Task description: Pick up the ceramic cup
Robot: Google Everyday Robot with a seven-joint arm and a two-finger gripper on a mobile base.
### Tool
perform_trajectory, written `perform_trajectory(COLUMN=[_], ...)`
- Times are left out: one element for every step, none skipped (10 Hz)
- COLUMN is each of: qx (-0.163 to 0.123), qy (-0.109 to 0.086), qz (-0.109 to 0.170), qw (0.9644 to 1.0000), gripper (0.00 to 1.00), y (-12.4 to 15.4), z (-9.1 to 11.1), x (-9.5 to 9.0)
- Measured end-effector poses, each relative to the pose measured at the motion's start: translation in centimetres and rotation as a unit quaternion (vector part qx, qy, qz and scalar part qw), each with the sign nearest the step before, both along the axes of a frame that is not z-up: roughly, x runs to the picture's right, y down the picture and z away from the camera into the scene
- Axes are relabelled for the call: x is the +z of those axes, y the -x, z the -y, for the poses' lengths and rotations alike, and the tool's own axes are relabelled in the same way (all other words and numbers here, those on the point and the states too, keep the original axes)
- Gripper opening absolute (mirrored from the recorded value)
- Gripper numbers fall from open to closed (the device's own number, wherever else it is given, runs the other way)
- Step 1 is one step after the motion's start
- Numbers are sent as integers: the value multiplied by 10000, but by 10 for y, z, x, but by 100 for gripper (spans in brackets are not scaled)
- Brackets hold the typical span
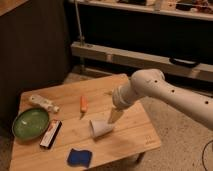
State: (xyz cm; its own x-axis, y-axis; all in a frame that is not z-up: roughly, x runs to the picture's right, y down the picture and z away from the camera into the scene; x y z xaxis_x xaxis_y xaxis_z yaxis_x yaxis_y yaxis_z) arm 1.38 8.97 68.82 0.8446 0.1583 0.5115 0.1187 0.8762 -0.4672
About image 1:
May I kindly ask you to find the white plastic bottle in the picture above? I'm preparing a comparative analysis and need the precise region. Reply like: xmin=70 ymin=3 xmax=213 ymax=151
xmin=29 ymin=94 xmax=60 ymax=113

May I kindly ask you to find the dark cabinet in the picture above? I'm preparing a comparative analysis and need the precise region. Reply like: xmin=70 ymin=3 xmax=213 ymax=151
xmin=0 ymin=0 xmax=70 ymax=129

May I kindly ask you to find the black case handle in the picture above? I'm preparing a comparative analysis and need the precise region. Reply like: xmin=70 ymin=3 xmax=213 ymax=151
xmin=169 ymin=58 xmax=200 ymax=68

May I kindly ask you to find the blue sponge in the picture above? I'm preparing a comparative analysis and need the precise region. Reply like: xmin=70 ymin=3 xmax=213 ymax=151
xmin=67 ymin=149 xmax=92 ymax=168

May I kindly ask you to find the wooden table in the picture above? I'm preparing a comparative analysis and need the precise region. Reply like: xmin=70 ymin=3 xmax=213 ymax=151
xmin=9 ymin=74 xmax=161 ymax=171

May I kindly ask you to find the background shelf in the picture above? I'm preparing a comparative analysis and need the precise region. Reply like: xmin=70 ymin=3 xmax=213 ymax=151
xmin=68 ymin=0 xmax=213 ymax=21

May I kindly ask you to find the long grey case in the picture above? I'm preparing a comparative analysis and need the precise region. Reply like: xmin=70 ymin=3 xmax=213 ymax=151
xmin=71 ymin=42 xmax=213 ymax=82

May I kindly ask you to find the green bowl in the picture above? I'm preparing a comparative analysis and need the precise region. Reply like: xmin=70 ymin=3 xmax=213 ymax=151
xmin=12 ymin=108 xmax=50 ymax=141

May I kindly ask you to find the metal pole stand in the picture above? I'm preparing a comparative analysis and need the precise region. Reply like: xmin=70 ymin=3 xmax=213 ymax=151
xmin=74 ymin=0 xmax=85 ymax=73

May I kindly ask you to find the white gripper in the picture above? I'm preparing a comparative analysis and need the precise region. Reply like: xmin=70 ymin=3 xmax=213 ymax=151
xmin=108 ymin=82 xmax=142 ymax=124

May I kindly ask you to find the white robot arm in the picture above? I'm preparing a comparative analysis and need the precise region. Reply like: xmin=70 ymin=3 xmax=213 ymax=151
xmin=108 ymin=69 xmax=213 ymax=131

